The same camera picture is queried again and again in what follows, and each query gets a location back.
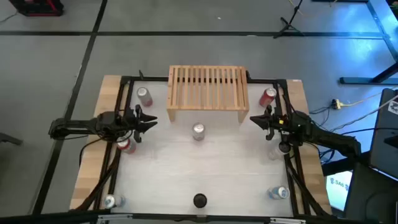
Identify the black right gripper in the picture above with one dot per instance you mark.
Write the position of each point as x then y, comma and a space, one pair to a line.
276, 123

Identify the Spindrift raspberry lime can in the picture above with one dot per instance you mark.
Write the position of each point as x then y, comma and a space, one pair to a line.
198, 132
143, 96

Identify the white printed sign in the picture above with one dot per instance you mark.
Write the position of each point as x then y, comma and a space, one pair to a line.
337, 193

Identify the silver metal bracket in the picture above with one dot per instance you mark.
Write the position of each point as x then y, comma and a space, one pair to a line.
115, 217
286, 221

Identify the red black storage crate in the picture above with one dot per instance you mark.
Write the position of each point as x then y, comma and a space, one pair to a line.
37, 9

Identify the white table cover sheet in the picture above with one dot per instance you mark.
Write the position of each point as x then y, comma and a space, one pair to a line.
202, 174

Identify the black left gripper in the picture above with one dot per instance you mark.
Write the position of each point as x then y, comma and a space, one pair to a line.
132, 123

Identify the black tripod stand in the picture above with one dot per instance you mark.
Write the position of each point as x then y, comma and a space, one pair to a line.
287, 26

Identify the black computer tower with sticker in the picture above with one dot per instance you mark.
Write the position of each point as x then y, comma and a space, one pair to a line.
385, 140

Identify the red Fanta can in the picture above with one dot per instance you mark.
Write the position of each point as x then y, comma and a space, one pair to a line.
267, 98
127, 147

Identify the black metal table frame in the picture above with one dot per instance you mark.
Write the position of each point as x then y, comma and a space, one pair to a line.
155, 79

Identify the black office chair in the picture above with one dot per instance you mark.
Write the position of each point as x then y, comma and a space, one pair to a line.
370, 199

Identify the blue silver Red Bull can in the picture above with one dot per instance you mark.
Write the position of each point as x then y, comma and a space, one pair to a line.
112, 201
278, 193

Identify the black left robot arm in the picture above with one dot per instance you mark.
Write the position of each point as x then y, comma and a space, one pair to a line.
81, 124

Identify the wooden slatted shelf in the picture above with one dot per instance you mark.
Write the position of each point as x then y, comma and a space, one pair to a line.
208, 108

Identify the grey chair base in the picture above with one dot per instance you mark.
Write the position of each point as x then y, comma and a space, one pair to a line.
9, 138

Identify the black desk frame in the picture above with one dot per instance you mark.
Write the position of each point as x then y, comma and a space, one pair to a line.
357, 80

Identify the white Celsius energy can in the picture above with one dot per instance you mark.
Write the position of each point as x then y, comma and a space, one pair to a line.
200, 200
276, 153

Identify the black gantry crossbeam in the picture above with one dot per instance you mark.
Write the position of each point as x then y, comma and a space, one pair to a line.
46, 217

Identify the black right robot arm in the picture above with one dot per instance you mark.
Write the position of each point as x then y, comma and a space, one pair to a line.
326, 135

